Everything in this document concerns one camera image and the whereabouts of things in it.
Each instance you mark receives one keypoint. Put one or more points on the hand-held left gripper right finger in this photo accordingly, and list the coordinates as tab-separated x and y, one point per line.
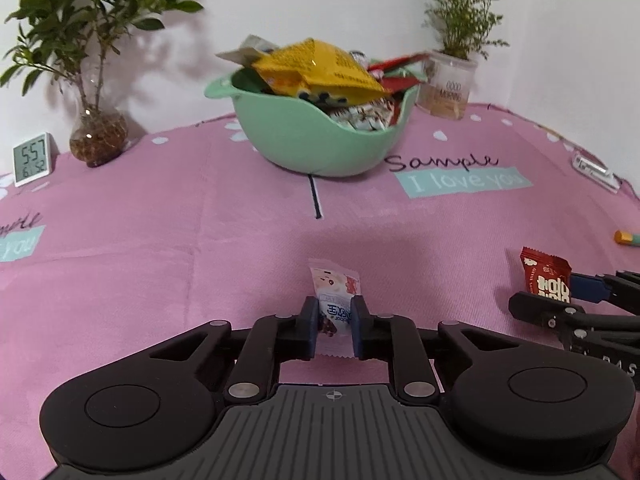
359	330

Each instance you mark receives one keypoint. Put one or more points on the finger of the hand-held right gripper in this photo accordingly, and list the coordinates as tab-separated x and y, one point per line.
540	310
587	286

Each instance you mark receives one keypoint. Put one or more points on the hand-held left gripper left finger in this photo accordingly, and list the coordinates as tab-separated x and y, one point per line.
310	330

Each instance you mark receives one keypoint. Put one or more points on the small red white-print packet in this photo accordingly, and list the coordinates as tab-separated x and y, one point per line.
542	275

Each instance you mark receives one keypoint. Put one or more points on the small white cartoon packet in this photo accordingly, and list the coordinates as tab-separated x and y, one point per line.
332	285

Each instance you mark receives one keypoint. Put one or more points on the green plastic bowl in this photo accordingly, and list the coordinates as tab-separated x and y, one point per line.
310	140

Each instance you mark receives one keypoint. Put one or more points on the red and white patterned bag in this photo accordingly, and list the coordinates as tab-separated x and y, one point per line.
365	117

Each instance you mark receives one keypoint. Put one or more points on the yellow snack bag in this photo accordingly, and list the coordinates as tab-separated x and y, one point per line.
320	70

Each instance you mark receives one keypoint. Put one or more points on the long red cartoon packet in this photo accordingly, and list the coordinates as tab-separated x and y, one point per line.
395	62

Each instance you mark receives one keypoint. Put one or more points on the grey and white snack packet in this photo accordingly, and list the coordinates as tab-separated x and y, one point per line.
245	50

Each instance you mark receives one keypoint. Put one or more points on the teal and gold tube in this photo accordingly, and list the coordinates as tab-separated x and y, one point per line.
629	238

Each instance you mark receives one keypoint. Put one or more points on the small white device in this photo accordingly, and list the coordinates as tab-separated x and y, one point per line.
595	172

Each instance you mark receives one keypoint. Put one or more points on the pink printed tablecloth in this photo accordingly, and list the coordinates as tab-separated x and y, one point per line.
200	240

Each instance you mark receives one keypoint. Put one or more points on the small plant in labelled jar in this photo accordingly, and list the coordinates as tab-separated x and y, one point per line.
445	90

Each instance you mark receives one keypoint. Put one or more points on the leafy plant in glass vase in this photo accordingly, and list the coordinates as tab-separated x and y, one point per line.
97	140

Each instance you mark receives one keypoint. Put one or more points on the white digital clock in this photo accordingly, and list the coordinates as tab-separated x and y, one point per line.
32	160

